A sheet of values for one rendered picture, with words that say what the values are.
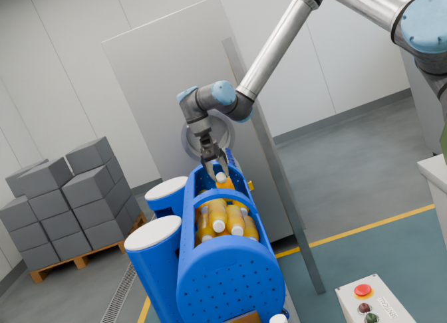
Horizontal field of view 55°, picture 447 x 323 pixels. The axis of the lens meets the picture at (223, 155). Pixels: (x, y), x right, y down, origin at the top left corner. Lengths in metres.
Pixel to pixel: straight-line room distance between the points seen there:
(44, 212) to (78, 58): 2.55
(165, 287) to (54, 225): 3.20
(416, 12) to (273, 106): 5.09
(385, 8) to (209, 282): 0.90
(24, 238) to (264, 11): 4.15
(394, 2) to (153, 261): 1.32
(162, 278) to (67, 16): 5.20
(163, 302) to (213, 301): 0.85
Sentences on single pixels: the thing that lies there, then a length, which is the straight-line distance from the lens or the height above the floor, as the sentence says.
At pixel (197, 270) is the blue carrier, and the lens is 1.11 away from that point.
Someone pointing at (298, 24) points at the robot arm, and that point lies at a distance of 1.71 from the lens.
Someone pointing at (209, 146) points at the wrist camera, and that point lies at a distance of 1.61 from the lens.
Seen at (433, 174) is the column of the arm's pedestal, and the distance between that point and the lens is 1.44.
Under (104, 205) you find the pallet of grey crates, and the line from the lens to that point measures 4.72.
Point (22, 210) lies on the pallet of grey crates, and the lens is 5.09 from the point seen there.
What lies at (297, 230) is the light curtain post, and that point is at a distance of 2.70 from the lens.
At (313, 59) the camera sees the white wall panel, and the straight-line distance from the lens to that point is 6.25.
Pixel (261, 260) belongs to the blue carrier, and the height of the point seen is 1.16.
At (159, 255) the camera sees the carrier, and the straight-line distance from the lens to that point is 1.87.
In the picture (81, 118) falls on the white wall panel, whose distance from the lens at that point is 6.74.
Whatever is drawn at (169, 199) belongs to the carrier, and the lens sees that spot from 2.43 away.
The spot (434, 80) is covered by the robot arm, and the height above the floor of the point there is 1.36.
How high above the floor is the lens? 1.69
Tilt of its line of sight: 14 degrees down
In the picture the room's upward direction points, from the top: 22 degrees counter-clockwise
